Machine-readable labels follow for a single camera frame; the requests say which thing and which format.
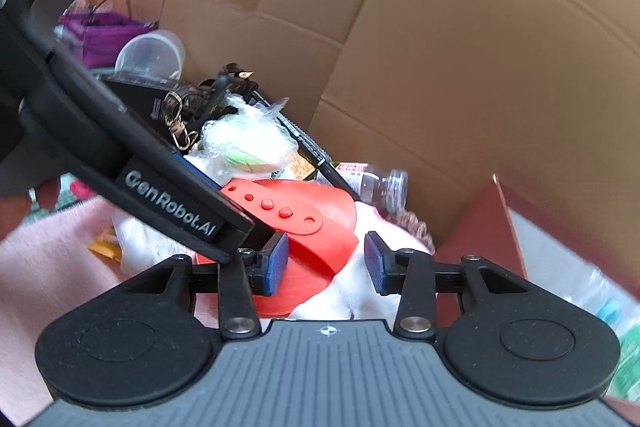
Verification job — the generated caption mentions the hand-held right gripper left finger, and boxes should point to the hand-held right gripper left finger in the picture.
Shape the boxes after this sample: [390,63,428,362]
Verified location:
[120,232,291,340]

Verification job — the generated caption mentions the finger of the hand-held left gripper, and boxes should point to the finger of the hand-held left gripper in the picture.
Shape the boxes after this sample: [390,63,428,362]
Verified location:
[170,149,226,194]

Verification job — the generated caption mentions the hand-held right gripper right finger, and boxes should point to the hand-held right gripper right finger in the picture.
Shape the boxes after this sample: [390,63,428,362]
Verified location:
[364,231,531,340]

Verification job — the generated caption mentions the white cotton glove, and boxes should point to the white cotton glove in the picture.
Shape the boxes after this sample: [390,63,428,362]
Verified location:
[290,202,436,323]

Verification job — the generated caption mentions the red silicone cap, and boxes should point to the red silicone cap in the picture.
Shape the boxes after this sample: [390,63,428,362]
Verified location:
[195,177,359,321]

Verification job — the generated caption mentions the red-brown cardboard box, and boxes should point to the red-brown cardboard box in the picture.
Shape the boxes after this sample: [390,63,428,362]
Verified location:
[435,173,640,414]

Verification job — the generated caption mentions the translucent round container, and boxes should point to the translucent round container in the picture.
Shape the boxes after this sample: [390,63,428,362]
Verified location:
[114,30,187,80]

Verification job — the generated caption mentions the person's left hand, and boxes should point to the person's left hand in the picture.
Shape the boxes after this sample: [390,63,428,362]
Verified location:
[0,177,63,240]

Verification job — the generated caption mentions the black box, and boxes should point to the black box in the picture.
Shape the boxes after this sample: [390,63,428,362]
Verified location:
[102,76,201,144]

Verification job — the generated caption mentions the clear plastic bag, green item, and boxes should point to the clear plastic bag, green item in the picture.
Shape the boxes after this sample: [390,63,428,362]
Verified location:
[197,97,301,180]

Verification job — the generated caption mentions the brown hair scrunchie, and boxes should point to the brown hair scrunchie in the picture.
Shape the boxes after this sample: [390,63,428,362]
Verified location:
[385,209,437,256]

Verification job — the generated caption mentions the clear plastic bottle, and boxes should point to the clear plastic bottle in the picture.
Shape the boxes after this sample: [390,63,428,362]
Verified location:
[332,161,409,212]

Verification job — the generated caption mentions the purple plastic basket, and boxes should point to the purple plastic basket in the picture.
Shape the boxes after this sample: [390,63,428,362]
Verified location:
[57,7,157,70]

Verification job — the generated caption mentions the patterned beige packet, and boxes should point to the patterned beige packet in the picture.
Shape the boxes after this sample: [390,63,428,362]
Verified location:
[272,149,324,182]

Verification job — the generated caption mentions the black pen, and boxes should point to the black pen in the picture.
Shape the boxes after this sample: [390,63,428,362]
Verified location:
[249,89,362,202]

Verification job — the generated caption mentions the yellow sachet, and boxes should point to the yellow sachet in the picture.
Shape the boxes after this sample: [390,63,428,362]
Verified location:
[87,227,124,263]

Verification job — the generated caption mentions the green clear bottle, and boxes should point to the green clear bottle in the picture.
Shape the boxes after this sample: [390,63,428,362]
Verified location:
[592,292,640,400]

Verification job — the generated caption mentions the brown keychain strap, gold clasp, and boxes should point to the brown keychain strap, gold clasp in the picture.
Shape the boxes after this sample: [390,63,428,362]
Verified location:
[162,63,259,154]

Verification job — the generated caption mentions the black slotted strap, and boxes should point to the black slotted strap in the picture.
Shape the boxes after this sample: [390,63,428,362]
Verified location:
[200,74,237,118]

